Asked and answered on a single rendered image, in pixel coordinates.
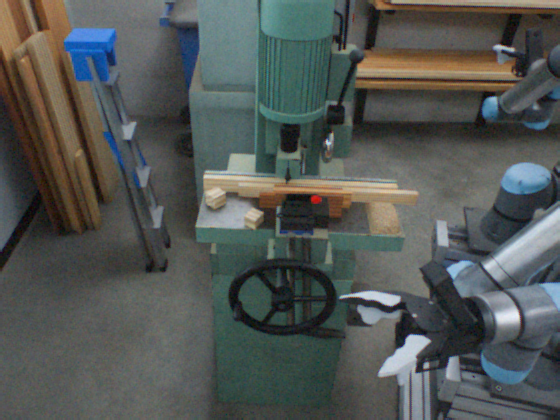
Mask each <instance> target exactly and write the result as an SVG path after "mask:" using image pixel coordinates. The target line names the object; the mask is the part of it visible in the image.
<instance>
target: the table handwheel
mask: <svg viewBox="0 0 560 420"><path fill-rule="evenodd" d="M284 269H286V270H284ZM270 270H277V277H276V287H275V286H274V285H273V283H272V282H271V281H269V280H268V279H267V278H266V277H265V275H264V273H263V272H265V271H270ZM287 270H293V271H297V272H303V273H305V274H308V275H309V276H311V277H312V278H314V279H315V280H317V281H318V282H319V283H320V284H321V285H322V287H323V288H324V290H325V291H326V295H319V296H293V291H292V290H291V288H290V282H289V281H288V278H287V272H286V271H287ZM254 275H256V276H257V277H258V278H259V279H260V280H261V281H263V282H264V285H265V286H266V287H267V288H268V289H269V290H271V292H272V298H271V306H272V309H270V311H269V312H268V314H267V315H266V316H265V317H264V319H263V320H262V321H259V320H257V319H255V318H253V317H251V316H250V315H248V314H247V313H246V311H245V310H244V309H243V316H242V319H241V320H240V321H241V322H242V323H244V324H245V325H246V326H247V327H251V328H253V329H255V330H256V331H259V332H262V333H264V334H269V335H274V336H293V335H299V334H302V333H306V332H309V331H310V330H313V329H315V328H318V327H319V326H321V325H322V324H323V323H324V322H326V321H327V320H328V318H329V317H330V316H331V315H332V313H333V311H334V309H335V308H336V305H337V292H336V288H335V286H334V284H333V282H332V281H331V280H330V278H329V277H328V276H327V274H326V273H325V272H323V271H321V270H320V269H318V267H316V266H314V265H312V264H310V263H306V262H303V261H300V260H296V259H291V258H272V259H266V260H263V261H259V262H257V263H253V264H251V265H249V266H247V267H246V268H245V269H243V270H242V271H241V272H239V273H238V274H237V276H236V277H235V278H234V280H233V281H232V282H231V284H230V287H229V290H228V303H229V306H230V308H231V310H232V311H233V312H234V309H235V306H236V302H237V301H238V300H239V299H238V294H239V290H240V288H241V287H242V285H243V284H244V283H245V282H246V281H247V280H248V279H249V278H251V277H252V276H254ZM309 301H326V304H325V306H324V308H323V309H322V310H321V311H320V312H319V314H318V315H317V316H316V317H314V318H311V319H310V320H308V321H306V322H303V323H300V324H296V325H290V326H277V325H271V324H267V323H268V322H269V320H270V319H271V318H272V317H273V315H274V314H275V313H276V311H278V312H287V311H289V310H291V309H292V308H293V302H309Z"/></svg>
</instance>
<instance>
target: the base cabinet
mask: <svg viewBox="0 0 560 420"><path fill-rule="evenodd" d="M236 276H237V275H228V274H212V273H211V286H212V300H213V315H214V330H215V345H216V359H217V374H218V401H219V402H232V403H252V404H272V405H311V406H329V405H330V399H331V395H332V390H333V386H334V380H335V376H336V371H337V366H338V357H339V352H340V347H341V342H342V338H338V337H333V339H332V340H328V339H324V338H319V337H309V336H303V335H293V336H274V335H269V334H264V333H262V332H259V331H256V330H255V329H253V328H251V327H247V326H246V325H245V324H244V323H242V322H241V321H238V322H237V321H235V320H234V319H233V311H232V310H231V308H230V306H229V303H228V290H229V287H230V284H231V282H232V281H233V280H234V278H235V277H236ZM331 281H332V282H333V284H334V286H335V288H336V292H337V305H336V308H335V309H334V311H333V313H332V315H331V316H330V317H329V318H328V320H327V321H326V322H324V323H323V324H322V325H321V326H319V328H332V329H339V330H344V328H345V323H346V314H347V309H348V304H347V303H344V302H340V301H339V298H340V297H341V296H346V295H350V294H351V290H352V285H353V281H341V280H331ZM319 295H326V291H325V290H324V288H323V287H322V285H321V284H320V283H319V282H318V281H317V280H315V279H311V296H319ZM295 296H303V289H302V278H295ZM271 298H272V292H271V290H269V289H268V288H267V287H266V286H265V285H264V282H263V281H261V280H260V279H259V278H258V277H257V276H252V277H251V278H249V279H248V280H247V281H246V282H245V283H244V284H243V285H242V287H241V288H240V290H239V294H238V299H239V300H240V301H242V306H243V309H244V310H245V311H246V313H247V314H248V315H250V316H251V317H253V318H255V319H257V320H259V321H262V320H263V319H264V317H265V316H266V315H267V314H268V312H269V311H270V309H272V306H271ZM325 304H326V301H311V318H314V317H316V316H317V315H318V314H319V312H320V311H321V310H322V309H323V308H324V306H325ZM300 323H303V302H295V325H296V324H300ZM267 324H271V325H277V326H287V312H278V311H276V313H275V314H274V315H273V317H272V318H271V319H270V320H269V322H268V323H267Z"/></svg>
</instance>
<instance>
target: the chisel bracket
mask: <svg viewBox="0 0 560 420"><path fill-rule="evenodd" d="M300 164H302V160H301V156H300V138H299V143H298V150H297V151H296V152H294V153H285V152H283V151H282V150H281V138H280V135H279V136H278V139H277V155H276V174H275V177H276V178H280V179H284V176H285V175H286V169H287V168H290V174H291V179H300V173H301V168H300Z"/></svg>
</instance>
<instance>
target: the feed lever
mask: <svg viewBox="0 0 560 420"><path fill-rule="evenodd" d="M364 58H365V54H364V52H363V51H362V50H361V49H358V48H356V49H354V50H352V51H351V52H350V54H349V60H350V62H351V64H350V67H349V70H348V73H347V75H346V81H345V83H344V86H343V89H342V91H341V93H340V96H339V99H338V101H337V104H336V105H330V104H329V105H328V106H327V124H331V125H343V124H344V121H345V106H344V105H342V103H343V101H344V99H345V96H346V92H347V89H348V86H349V84H350V82H351V79H352V77H353V74H354V72H355V67H356V64H361V63H362V62H363V60H364Z"/></svg>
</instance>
